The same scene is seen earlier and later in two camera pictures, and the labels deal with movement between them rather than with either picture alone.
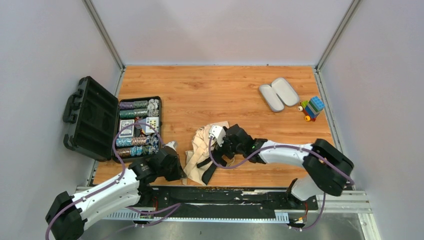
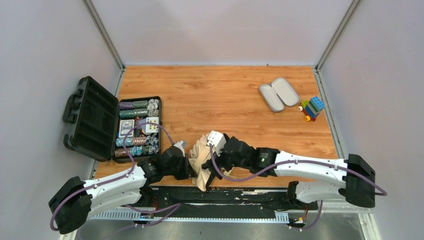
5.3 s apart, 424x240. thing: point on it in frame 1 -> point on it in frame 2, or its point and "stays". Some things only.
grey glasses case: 280,93 stays
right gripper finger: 217,155 -> 208,164
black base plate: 219,201 stays
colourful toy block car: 311,108 stays
